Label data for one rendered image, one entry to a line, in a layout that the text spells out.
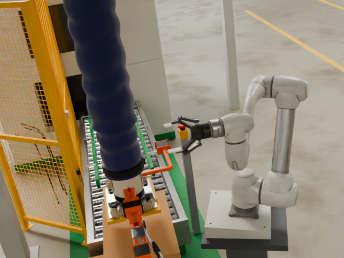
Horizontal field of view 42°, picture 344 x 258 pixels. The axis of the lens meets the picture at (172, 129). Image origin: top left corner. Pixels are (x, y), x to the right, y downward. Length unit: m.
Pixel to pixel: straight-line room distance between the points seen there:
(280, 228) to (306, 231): 1.18
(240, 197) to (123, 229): 0.71
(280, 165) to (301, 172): 2.06
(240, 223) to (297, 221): 1.39
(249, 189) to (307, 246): 1.28
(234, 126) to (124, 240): 0.92
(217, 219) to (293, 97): 0.85
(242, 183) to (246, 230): 0.27
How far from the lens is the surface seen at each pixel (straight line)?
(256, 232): 2.72
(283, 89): 2.58
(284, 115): 2.61
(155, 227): 2.61
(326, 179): 4.62
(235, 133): 2.13
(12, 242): 4.02
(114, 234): 2.62
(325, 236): 3.95
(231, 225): 2.74
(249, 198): 2.72
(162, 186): 3.67
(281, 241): 2.74
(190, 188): 3.72
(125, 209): 2.24
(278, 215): 2.92
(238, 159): 2.19
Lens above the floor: 2.55
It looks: 26 degrees down
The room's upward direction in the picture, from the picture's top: 8 degrees counter-clockwise
